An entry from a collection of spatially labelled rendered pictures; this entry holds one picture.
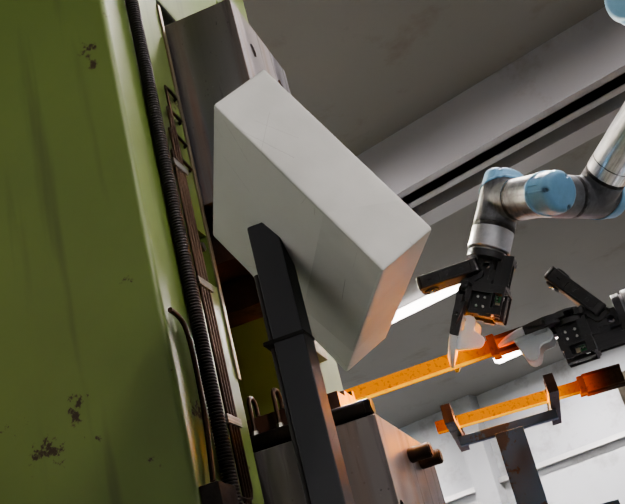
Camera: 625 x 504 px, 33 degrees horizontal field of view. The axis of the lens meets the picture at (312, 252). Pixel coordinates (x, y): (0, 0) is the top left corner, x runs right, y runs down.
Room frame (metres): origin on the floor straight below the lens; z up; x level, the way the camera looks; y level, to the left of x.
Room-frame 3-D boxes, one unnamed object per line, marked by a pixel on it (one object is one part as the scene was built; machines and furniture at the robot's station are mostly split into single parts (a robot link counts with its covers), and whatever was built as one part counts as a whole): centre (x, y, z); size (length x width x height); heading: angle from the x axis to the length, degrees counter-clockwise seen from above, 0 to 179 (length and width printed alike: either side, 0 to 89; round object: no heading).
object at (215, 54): (1.87, 0.19, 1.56); 0.42 x 0.39 x 0.40; 76
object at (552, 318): (1.69, -0.35, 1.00); 0.09 x 0.05 x 0.02; 79
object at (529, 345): (1.71, -0.31, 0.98); 0.09 x 0.03 x 0.06; 79
